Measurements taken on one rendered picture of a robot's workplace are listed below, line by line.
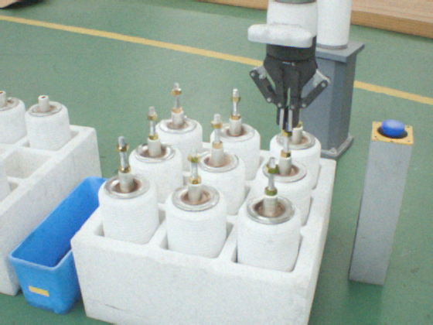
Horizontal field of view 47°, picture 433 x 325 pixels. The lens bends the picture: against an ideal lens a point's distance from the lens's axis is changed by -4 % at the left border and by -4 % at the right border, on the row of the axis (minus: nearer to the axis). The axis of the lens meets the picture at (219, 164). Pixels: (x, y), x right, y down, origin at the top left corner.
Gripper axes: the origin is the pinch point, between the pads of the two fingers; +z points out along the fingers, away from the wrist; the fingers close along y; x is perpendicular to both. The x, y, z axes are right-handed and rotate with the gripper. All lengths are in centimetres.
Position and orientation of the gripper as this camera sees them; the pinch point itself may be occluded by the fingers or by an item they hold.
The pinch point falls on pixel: (288, 118)
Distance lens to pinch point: 84.6
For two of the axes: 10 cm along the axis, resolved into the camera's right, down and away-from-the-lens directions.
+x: -4.0, 4.6, -7.9
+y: -9.2, -1.9, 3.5
